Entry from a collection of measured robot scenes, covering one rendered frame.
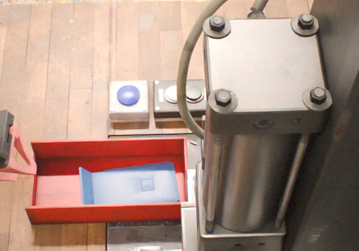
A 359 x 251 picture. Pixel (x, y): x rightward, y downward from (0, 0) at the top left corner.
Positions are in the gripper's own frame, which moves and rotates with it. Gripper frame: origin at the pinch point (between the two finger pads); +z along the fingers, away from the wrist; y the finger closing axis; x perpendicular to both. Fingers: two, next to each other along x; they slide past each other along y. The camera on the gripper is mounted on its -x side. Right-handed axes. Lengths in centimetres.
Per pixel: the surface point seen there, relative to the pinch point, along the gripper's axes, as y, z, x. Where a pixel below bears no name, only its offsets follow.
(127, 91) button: 2.7, 20.4, 23.8
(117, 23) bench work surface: -1.4, 22.4, 41.7
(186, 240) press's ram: 22.7, 3.9, -13.3
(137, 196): 2.8, 23.9, 5.4
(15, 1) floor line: -85, 77, 126
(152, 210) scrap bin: 6.7, 22.5, 1.4
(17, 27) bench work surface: -17.6, 12.9, 41.0
